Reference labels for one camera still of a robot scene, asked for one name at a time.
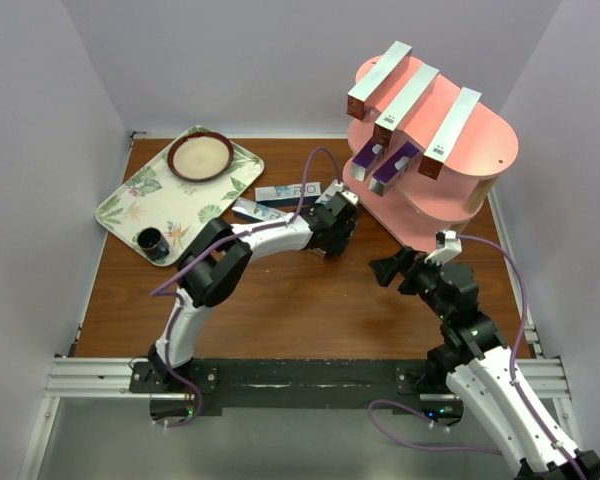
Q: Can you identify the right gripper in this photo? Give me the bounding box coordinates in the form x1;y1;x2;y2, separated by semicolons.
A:
368;246;450;321

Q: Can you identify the silver R&O box front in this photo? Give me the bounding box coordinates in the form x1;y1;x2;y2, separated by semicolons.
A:
350;140;385;181

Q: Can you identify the silver r&o box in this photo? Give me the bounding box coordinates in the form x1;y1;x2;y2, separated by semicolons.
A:
350;140;385;181
310;247;330;259
254;182;322;207
231;197;287;223

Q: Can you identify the purple toothpaste box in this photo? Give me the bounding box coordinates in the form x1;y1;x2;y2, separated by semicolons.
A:
369;142;420;196

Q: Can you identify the plain silver toothpaste box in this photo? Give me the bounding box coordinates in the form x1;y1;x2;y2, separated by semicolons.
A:
371;64;439;148

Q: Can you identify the red 3D toothpaste box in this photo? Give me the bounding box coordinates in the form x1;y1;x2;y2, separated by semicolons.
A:
347;41;413;120

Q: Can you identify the dark red toothpaste box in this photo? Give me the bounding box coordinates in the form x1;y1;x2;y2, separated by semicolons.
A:
418;87;482;180

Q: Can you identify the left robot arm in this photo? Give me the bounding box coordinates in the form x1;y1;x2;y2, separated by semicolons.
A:
148;189;359;392

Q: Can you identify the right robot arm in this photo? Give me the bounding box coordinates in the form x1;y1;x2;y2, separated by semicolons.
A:
369;247;600;479

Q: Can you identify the pink three-tier shelf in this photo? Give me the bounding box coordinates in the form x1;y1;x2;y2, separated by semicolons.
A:
342;56;518;251

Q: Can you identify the silver R&O box diagonal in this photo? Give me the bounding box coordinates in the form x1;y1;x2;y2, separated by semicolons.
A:
316;179;343;205

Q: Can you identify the silver R&O box top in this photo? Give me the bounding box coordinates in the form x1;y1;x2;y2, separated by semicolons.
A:
254;182;322;207

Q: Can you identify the red rimmed beige plate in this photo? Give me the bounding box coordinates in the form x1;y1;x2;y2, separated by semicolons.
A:
167;132;234;182

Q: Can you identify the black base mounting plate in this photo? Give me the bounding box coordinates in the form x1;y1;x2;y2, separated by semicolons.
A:
129;358;464;423

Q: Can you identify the dark small cup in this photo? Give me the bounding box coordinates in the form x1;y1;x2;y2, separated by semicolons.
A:
136;227;170;262

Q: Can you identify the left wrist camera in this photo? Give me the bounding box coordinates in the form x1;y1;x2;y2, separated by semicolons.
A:
335;182;359;206

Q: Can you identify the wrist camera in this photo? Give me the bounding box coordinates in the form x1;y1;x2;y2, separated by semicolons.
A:
425;230;462;265
335;182;359;206

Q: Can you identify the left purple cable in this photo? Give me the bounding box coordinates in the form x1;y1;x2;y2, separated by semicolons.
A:
149;147;344;429

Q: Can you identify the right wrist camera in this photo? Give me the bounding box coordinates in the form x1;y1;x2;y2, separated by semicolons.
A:
425;230;462;265

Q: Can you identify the aluminium frame rail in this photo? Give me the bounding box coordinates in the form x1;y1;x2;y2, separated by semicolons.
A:
17;324;594;480

